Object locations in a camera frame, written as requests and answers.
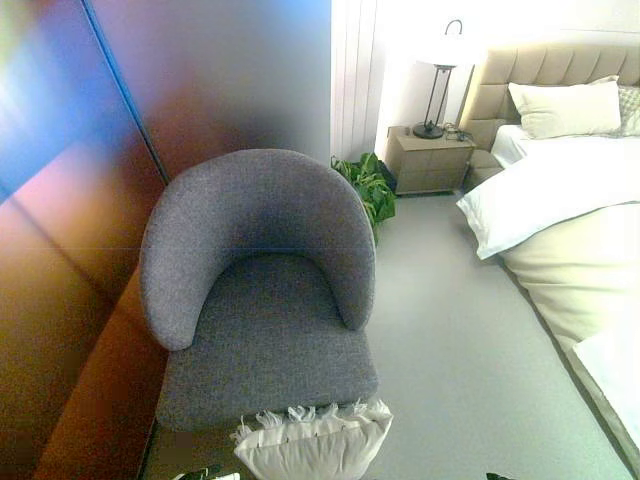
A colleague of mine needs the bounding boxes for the cream rectangular bed pillow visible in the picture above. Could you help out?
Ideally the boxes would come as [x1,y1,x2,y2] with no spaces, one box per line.
[507,74,623,140]

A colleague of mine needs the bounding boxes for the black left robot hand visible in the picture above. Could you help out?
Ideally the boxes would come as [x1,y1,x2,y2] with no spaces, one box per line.
[180,464,224,480]

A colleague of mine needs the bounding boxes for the white folded duvet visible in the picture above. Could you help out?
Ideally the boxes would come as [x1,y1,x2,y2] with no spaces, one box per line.
[455,132,640,261]

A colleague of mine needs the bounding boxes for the cream bedspread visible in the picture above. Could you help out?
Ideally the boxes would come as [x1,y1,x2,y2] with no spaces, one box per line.
[501,201,640,357]

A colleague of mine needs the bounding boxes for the beige wooden nightstand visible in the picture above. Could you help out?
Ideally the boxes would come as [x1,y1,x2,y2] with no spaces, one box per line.
[387,124,476,197]

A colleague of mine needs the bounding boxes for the grey fabric tub armchair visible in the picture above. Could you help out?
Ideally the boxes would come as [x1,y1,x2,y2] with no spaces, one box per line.
[138,147,381,434]

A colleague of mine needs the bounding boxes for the white fringed throw pillow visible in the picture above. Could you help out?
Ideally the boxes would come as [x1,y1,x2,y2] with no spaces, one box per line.
[229,397,395,480]

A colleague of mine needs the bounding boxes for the beige tufted upholstered headboard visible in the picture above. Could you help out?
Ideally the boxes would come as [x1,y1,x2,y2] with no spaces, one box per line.
[458,41,640,137]

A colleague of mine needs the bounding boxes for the white bed mattress sheet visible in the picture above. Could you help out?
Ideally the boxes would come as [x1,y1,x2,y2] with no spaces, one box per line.
[489,124,531,169]

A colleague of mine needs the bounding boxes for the black table lamp white shade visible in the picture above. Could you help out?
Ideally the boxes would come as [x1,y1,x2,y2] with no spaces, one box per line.
[411,18,476,141]

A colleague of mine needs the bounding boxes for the green leafy potted plant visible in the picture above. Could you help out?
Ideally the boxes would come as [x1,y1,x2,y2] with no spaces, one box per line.
[330,152,397,245]

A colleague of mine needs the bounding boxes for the patterned grey decorative pillow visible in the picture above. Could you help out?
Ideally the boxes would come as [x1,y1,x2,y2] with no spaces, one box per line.
[617,85,640,137]

